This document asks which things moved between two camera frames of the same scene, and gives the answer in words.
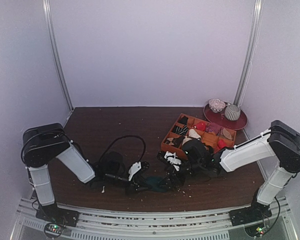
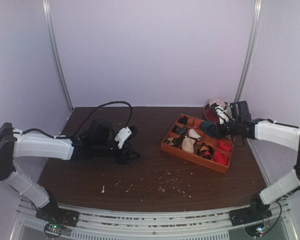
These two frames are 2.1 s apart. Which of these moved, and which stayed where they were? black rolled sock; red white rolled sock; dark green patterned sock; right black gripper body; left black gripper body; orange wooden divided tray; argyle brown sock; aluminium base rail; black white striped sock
Moved: right black gripper body; left black gripper body; dark green patterned sock
Stayed: red white rolled sock; black white striped sock; orange wooden divided tray; aluminium base rail; black rolled sock; argyle brown sock
